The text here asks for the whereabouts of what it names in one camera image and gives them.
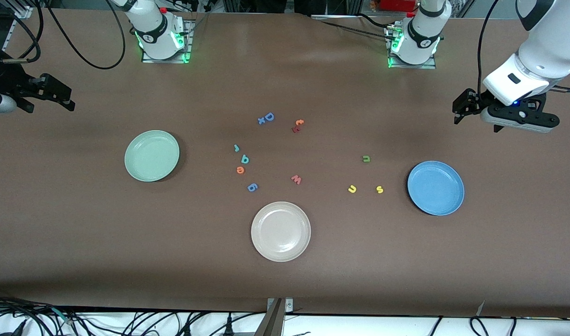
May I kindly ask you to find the aluminium frame profile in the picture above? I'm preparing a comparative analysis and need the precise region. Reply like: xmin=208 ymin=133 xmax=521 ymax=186
xmin=0 ymin=0 xmax=34 ymax=53

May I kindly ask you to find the blue plate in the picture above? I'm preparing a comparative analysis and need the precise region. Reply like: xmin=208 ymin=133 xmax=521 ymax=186
xmin=407 ymin=161 xmax=465 ymax=217

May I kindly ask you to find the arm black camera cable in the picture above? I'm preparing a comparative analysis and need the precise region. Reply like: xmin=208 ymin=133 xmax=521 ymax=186
xmin=3 ymin=0 xmax=126 ymax=70
xmin=476 ymin=0 xmax=500 ymax=95

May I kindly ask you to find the light green plate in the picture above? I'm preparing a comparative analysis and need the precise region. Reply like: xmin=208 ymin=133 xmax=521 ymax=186
xmin=125 ymin=130 xmax=180 ymax=182

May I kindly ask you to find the red box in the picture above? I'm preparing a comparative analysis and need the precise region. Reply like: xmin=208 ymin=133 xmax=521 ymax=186
xmin=380 ymin=0 xmax=418 ymax=12

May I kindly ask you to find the black cable on table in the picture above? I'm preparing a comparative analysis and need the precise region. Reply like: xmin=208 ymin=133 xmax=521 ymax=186
xmin=357 ymin=13 xmax=395 ymax=28
xmin=319 ymin=20 xmax=390 ymax=42

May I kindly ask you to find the beige plate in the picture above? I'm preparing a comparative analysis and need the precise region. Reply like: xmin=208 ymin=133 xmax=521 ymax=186
xmin=250 ymin=201 xmax=312 ymax=263

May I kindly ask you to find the metal table bracket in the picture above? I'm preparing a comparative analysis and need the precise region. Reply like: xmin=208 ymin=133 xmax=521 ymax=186
xmin=253 ymin=298 xmax=294 ymax=336

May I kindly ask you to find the brown table cover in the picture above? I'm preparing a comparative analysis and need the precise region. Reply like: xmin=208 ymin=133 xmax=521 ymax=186
xmin=0 ymin=8 xmax=570 ymax=318

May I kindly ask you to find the teal tipped floor cable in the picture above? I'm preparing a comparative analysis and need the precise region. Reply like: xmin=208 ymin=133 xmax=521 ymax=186
xmin=51 ymin=307 xmax=75 ymax=323

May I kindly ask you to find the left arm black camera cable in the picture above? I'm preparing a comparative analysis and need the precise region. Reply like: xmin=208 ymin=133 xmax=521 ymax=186
xmin=476 ymin=0 xmax=500 ymax=95

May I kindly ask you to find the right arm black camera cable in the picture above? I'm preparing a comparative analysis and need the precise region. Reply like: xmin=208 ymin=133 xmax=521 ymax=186
xmin=3 ymin=0 xmax=126 ymax=70

